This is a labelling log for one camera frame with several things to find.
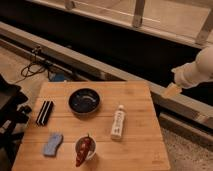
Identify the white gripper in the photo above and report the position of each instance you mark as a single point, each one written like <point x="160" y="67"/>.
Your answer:
<point x="185" y="76"/>

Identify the white plastic bottle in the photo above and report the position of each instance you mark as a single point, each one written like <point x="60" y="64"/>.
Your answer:
<point x="117" y="126"/>

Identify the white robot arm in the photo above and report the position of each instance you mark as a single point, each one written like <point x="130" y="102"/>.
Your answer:
<point x="204" y="64"/>

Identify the dark ceramic bowl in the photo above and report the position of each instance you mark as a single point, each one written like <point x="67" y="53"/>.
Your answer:
<point x="84" y="101"/>

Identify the red chili pepper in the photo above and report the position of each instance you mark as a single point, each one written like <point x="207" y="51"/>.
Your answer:
<point x="83" y="150"/>

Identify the blue object on floor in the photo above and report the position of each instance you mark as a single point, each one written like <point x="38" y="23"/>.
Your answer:
<point x="57" y="78"/>

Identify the blue sponge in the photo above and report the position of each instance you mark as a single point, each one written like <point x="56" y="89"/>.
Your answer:
<point x="51" y="147"/>

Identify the black white striped box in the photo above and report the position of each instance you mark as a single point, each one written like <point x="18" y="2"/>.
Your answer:
<point x="44" y="113"/>

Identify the black equipment stand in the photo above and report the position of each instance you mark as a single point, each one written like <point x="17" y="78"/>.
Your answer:
<point x="10" y="98"/>

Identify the metal rail beam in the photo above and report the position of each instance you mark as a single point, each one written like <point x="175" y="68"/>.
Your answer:
<point x="187" y="107"/>

